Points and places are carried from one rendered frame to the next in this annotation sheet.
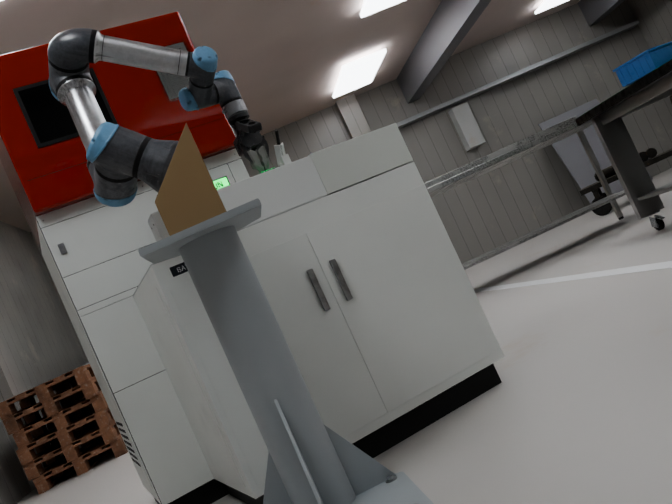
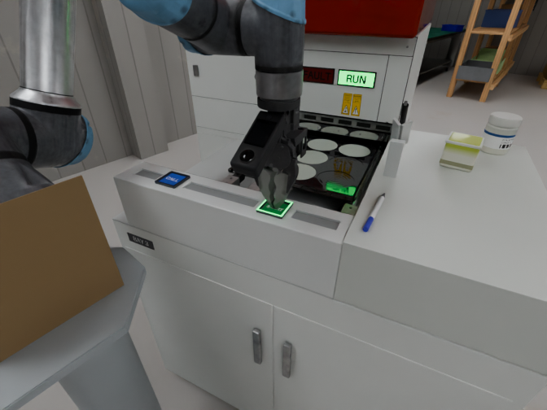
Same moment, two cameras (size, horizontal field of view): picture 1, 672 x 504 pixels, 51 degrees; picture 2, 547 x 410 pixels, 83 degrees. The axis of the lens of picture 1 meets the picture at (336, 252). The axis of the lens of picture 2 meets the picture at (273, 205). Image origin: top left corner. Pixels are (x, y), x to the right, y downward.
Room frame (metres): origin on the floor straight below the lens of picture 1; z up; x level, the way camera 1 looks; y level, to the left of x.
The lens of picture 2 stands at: (1.93, -0.28, 1.31)
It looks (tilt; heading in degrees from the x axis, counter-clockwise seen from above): 34 degrees down; 49
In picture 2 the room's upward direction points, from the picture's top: straight up
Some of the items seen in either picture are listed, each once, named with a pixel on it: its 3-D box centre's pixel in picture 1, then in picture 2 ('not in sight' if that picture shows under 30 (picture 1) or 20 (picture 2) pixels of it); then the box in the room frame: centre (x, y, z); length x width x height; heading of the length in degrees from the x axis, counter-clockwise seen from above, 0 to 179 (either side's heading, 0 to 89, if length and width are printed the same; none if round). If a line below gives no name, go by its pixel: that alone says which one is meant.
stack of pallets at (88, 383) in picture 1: (76, 420); not in sight; (6.26, 2.72, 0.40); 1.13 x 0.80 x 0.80; 8
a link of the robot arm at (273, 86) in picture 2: (234, 111); (277, 84); (2.28, 0.11, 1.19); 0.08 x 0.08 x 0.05
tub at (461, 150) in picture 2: not in sight; (461, 151); (2.73, -0.05, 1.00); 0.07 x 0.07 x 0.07; 14
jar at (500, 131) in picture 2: not in sight; (499, 133); (2.90, -0.07, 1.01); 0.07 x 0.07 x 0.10
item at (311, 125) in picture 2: not in sight; (325, 137); (2.76, 0.40, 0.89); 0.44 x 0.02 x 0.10; 114
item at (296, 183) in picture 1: (239, 207); (224, 220); (2.22, 0.22, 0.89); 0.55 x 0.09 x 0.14; 114
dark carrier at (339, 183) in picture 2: not in sight; (311, 157); (2.60, 0.31, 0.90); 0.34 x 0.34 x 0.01; 24
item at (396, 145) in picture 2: (284, 161); (396, 146); (2.57, 0.03, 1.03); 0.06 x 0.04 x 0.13; 24
